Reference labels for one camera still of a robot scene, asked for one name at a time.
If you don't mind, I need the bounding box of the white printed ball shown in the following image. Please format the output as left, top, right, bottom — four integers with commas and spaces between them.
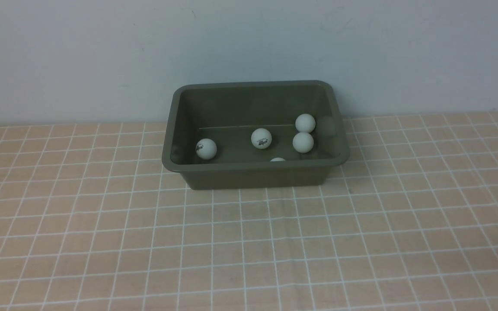
251, 128, 272, 149

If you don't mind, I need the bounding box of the olive green plastic bin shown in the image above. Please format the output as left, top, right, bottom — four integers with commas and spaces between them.
162, 80, 350, 190

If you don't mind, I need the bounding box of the peach checkered tablecloth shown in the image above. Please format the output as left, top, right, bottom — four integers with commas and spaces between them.
0, 112, 498, 311

